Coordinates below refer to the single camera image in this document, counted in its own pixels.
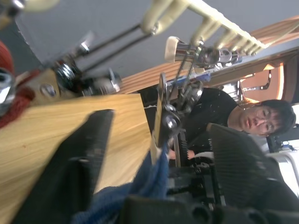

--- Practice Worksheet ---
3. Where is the wooden slat pillar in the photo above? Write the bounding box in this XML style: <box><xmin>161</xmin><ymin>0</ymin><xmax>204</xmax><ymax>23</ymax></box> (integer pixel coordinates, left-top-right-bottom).
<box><xmin>120</xmin><ymin>15</ymin><xmax>299</xmax><ymax>95</ymax></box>

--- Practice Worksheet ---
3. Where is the orange panel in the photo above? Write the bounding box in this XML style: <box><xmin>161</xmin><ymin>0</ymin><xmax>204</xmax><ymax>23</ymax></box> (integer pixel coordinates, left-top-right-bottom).
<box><xmin>240</xmin><ymin>62</ymin><xmax>285</xmax><ymax>104</ymax></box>

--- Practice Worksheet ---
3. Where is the blue sock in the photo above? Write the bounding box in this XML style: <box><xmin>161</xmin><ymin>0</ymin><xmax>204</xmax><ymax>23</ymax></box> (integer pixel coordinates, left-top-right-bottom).
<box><xmin>71</xmin><ymin>140</ymin><xmax>171</xmax><ymax>224</ymax></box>

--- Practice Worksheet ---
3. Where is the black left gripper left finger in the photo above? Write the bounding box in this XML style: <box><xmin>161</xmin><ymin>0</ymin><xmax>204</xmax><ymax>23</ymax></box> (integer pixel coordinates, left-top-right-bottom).
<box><xmin>13</xmin><ymin>109</ymin><xmax>116</xmax><ymax>224</ymax></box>

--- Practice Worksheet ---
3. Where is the white desk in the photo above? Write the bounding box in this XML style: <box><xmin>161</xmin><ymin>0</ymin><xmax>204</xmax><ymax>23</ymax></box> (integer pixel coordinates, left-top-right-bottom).
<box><xmin>266</xmin><ymin>148</ymin><xmax>299</xmax><ymax>187</ymax></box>

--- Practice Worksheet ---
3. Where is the red sock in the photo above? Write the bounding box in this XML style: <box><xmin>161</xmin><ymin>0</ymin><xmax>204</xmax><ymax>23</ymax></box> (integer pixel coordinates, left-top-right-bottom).
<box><xmin>0</xmin><ymin>41</ymin><xmax>36</xmax><ymax>128</ymax></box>

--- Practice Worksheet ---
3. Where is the person in black shirt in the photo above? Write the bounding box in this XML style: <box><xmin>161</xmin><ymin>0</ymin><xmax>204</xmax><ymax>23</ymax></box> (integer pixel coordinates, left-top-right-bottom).
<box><xmin>169</xmin><ymin>87</ymin><xmax>297</xmax><ymax>164</ymax></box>

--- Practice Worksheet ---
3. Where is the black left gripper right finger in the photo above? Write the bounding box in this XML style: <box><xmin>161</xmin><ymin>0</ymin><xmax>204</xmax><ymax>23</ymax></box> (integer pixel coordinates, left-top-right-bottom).
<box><xmin>206</xmin><ymin>122</ymin><xmax>299</xmax><ymax>212</ymax></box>

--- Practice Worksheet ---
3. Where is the chrome clip with cream pads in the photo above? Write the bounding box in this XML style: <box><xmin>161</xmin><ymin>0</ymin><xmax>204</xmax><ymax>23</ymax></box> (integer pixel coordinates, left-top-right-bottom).
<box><xmin>149</xmin><ymin>39</ymin><xmax>204</xmax><ymax>165</ymax></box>
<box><xmin>15</xmin><ymin>23</ymin><xmax>156</xmax><ymax>105</ymax></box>
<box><xmin>216</xmin><ymin>46</ymin><xmax>243</xmax><ymax>70</ymax></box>
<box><xmin>164</xmin><ymin>35</ymin><xmax>221</xmax><ymax>68</ymax></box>

